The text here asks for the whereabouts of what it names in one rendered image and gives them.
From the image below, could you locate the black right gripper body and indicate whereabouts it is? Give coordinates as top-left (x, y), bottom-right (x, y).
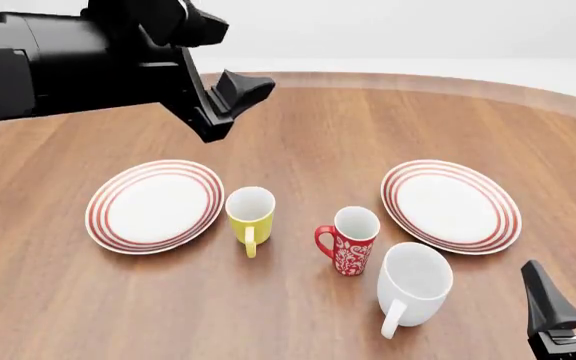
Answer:
top-left (527, 326), bottom-right (576, 360)

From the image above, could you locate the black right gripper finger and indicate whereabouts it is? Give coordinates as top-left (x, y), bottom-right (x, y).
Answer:
top-left (519, 258), bottom-right (576, 337)

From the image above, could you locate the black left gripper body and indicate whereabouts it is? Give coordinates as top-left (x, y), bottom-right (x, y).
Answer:
top-left (175, 46), bottom-right (235, 144)

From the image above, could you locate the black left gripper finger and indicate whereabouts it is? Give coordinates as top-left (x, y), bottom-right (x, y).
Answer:
top-left (185, 6), bottom-right (230, 48)
top-left (210, 68), bottom-right (277, 120)

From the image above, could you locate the white plate with red rings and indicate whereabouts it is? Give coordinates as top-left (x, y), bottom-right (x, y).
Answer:
top-left (380, 159), bottom-right (524, 257)
top-left (84, 159), bottom-right (226, 256)

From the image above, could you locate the yellow mug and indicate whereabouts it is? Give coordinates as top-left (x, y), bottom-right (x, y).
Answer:
top-left (224, 186), bottom-right (277, 260)

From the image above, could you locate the white mug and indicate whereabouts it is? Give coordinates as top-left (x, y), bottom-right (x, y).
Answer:
top-left (376, 241), bottom-right (455, 340)

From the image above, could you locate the red patterned mug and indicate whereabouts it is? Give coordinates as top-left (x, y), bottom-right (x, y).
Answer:
top-left (314, 204), bottom-right (382, 278)

